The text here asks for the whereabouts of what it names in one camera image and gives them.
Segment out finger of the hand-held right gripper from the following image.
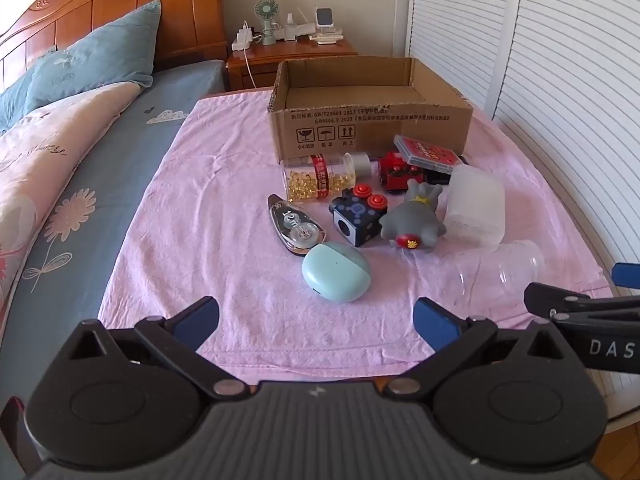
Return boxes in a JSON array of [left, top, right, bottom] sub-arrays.
[[523, 282, 640, 318], [611, 262, 640, 288]]

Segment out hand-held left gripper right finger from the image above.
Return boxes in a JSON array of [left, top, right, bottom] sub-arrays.
[[382, 296, 571, 402]]

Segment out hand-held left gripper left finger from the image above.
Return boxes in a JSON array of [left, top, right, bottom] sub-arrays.
[[67, 296, 251, 402]]

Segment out clear plastic bottle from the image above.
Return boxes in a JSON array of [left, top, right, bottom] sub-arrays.
[[452, 239, 546, 306]]

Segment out grey rubber animal toy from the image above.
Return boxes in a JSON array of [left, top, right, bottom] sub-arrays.
[[378, 178, 447, 252]]

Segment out teal earbuds case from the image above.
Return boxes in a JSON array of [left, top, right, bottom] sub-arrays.
[[301, 241, 372, 304]]

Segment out white translucent plastic box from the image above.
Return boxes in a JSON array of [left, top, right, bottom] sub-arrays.
[[444, 164, 506, 247]]

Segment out black cube toy red buttons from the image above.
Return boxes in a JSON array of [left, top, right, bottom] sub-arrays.
[[328, 183, 390, 248]]

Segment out clear correction tape dispenser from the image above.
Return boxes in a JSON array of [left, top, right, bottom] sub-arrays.
[[267, 193, 328, 259]]

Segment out red toy train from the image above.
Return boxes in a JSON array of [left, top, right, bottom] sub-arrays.
[[376, 151, 453, 193]]

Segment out clear bottle of gold capsules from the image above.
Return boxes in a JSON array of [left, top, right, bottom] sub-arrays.
[[281, 152, 372, 204]]

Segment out clear playing card case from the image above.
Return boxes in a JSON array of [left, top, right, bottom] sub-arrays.
[[392, 134, 462, 171]]

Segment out brown cardboard box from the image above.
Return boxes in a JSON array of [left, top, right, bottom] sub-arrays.
[[268, 56, 473, 166]]

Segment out pink cloth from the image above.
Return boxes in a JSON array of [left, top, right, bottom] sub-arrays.
[[98, 87, 613, 376]]

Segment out white louvered closet door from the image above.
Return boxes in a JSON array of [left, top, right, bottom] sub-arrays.
[[492, 0, 640, 426], [406, 0, 525, 111]]

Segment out pink quilt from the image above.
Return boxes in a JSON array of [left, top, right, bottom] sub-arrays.
[[0, 81, 142, 331]]

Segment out blue pillow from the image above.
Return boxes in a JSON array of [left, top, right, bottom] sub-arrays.
[[0, 74, 36, 133], [25, 0, 162, 116]]

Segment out wooden nightstand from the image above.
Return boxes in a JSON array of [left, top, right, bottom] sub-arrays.
[[226, 39, 359, 93]]

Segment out wooden bed headboard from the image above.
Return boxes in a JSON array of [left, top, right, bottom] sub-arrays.
[[0, 0, 228, 96]]

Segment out green desk fan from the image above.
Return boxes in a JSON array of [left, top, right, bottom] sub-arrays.
[[253, 0, 281, 45]]

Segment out phone on stand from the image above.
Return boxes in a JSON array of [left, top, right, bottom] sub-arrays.
[[314, 6, 335, 36]]

